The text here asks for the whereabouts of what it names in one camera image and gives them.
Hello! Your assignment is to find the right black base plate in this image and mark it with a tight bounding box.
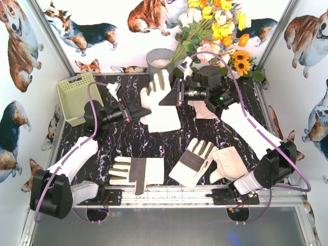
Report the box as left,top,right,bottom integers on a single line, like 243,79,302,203
205,189,260,205

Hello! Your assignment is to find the work glove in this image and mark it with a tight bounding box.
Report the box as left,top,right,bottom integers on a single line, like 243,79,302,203
210,147,249,183
188,100,217,119
169,138,219,190
109,156,165,196
140,69,181,133

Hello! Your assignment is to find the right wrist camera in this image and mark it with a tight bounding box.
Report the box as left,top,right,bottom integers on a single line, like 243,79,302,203
177,56,193,80

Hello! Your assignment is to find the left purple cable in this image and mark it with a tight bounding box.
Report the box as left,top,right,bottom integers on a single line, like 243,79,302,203
34,81,118,225

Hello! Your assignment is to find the artificial flower bouquet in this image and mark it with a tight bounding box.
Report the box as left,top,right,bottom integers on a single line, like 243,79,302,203
163,0,257,70

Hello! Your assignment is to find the small sunflower pot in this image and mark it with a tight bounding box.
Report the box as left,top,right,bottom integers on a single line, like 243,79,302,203
228,50,257,78

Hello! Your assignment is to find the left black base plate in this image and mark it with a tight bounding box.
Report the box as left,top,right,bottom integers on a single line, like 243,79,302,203
78,189,122,206

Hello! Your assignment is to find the grey metal bucket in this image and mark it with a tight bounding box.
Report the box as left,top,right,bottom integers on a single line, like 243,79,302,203
146,48,174,79

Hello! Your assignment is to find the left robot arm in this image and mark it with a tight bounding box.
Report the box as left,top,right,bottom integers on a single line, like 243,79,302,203
30,97,151,219

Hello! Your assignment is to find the green plastic storage basket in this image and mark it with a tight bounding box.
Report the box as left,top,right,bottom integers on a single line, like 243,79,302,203
57,72,95,127

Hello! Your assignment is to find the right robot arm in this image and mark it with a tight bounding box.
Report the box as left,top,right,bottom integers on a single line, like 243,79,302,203
159,66,297,195

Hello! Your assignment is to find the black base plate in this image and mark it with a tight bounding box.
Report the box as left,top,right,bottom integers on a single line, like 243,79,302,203
78,189,122,206
205,189,260,205

